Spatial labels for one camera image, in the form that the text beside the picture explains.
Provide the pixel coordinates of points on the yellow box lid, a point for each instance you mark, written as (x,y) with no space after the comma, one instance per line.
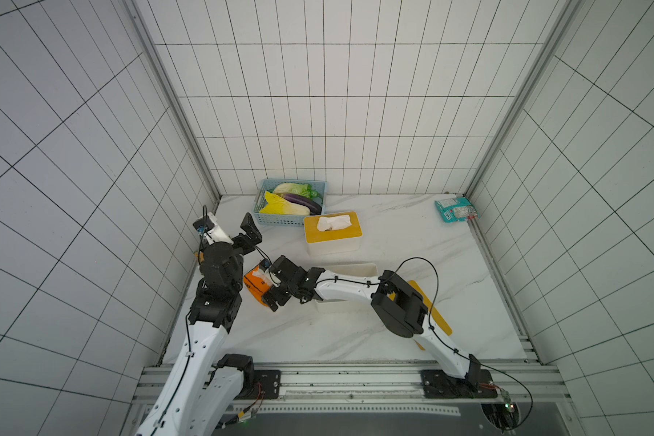
(311,232)
(438,320)

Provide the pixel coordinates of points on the aluminium mounting rail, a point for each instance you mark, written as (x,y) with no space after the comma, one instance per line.
(343,387)

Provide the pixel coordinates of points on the purple toy eggplant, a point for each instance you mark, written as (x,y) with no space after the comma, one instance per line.
(311,205)

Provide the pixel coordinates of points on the white tissue box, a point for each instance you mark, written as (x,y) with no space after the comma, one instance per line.
(343,306)
(333,246)

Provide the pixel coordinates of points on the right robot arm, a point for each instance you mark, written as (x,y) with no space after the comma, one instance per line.
(402,309)

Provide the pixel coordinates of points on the teal snack packet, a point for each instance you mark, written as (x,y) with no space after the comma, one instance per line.
(456,210)

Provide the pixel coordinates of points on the blue plastic basket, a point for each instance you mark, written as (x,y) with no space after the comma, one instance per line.
(267,185)

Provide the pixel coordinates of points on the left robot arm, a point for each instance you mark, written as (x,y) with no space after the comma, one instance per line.
(201,338)

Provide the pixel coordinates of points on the green toy lettuce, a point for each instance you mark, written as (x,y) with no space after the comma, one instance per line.
(302,189)

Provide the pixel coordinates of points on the yellow toy cabbage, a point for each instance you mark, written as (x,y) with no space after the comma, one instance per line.
(276,204)

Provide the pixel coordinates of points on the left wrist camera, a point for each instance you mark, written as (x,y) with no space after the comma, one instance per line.
(209,228)

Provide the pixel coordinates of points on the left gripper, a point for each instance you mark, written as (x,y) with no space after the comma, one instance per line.
(248,245)

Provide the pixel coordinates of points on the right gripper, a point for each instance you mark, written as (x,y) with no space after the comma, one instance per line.
(275,281)

